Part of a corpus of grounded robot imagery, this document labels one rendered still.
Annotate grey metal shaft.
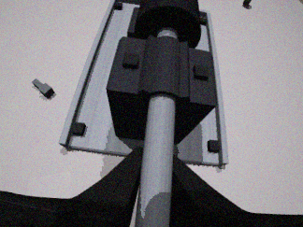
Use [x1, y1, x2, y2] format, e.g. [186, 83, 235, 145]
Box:
[134, 93, 177, 227]

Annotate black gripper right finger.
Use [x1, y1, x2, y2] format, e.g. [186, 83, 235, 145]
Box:
[169, 155, 303, 227]

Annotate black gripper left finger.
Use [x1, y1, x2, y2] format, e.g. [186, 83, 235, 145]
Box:
[0, 147, 144, 227]

